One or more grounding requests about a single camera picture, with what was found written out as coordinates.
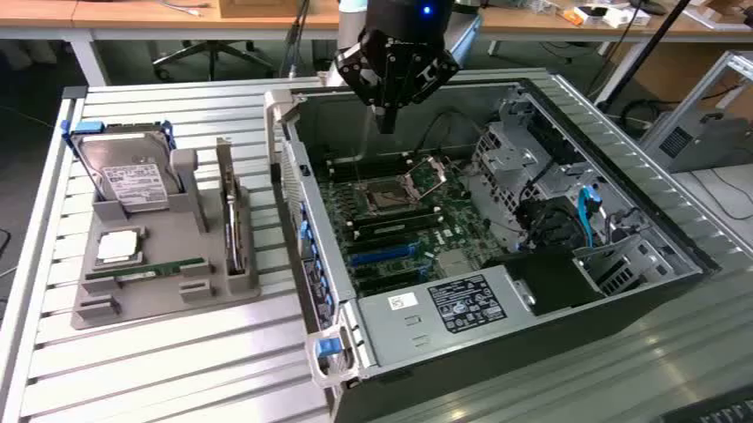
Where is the hard disk in blue carrier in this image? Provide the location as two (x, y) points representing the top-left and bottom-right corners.
(60, 119), (184, 213)

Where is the graphics card with metal bracket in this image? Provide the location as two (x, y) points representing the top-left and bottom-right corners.
(213, 137), (249, 277)

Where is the black cable bundle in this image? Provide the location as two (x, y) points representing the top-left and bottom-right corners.
(516, 193), (590, 255)

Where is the black office chair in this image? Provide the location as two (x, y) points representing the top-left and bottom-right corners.
(151, 39), (277, 81)

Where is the metal socket cover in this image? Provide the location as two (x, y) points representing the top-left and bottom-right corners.
(399, 154), (452, 196)

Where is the long black expansion slot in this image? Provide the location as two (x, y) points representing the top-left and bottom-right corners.
(353, 266), (426, 286)
(356, 277), (428, 297)
(344, 235), (412, 256)

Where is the blue wire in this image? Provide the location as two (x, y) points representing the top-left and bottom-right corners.
(579, 184), (602, 250)

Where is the perforated metal drive cage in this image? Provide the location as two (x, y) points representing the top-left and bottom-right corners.
(470, 118), (595, 230)

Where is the black tripod pole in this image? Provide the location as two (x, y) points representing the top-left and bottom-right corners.
(592, 0), (695, 111)

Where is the white cable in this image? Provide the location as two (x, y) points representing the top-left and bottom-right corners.
(159, 0), (212, 18)

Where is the grey parts rack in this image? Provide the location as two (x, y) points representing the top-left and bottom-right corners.
(69, 148), (264, 330)

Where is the black wire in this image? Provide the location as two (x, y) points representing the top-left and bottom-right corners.
(420, 109), (492, 149)

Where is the green motherboard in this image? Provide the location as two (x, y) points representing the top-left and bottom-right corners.
(313, 152), (510, 299)

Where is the open black PC case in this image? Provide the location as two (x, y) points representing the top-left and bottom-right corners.
(263, 78), (722, 423)

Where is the grey computer tower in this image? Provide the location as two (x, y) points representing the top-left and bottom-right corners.
(639, 109), (753, 174)

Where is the silver chipset heatsink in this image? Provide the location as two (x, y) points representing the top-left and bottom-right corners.
(438, 251), (472, 275)

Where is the white box with orange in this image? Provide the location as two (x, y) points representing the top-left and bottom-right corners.
(572, 4), (653, 30)

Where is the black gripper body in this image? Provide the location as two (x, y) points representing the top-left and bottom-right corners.
(361, 0), (454, 56)

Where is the silver CPU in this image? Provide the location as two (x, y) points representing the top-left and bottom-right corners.
(94, 229), (144, 266)

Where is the green RAM stick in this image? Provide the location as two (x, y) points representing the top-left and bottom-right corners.
(84, 257), (212, 282)

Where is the metal disk bay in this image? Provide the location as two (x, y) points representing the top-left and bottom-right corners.
(572, 233), (669, 297)

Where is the CPU socket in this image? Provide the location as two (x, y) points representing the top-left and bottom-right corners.
(361, 178), (426, 218)

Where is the aluminium profile frame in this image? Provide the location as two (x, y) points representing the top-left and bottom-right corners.
(638, 49), (753, 146)

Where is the black keyboard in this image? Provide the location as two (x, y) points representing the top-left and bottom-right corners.
(658, 387), (753, 423)

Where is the black RAM stick with label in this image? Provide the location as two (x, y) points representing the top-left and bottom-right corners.
(351, 210), (446, 242)

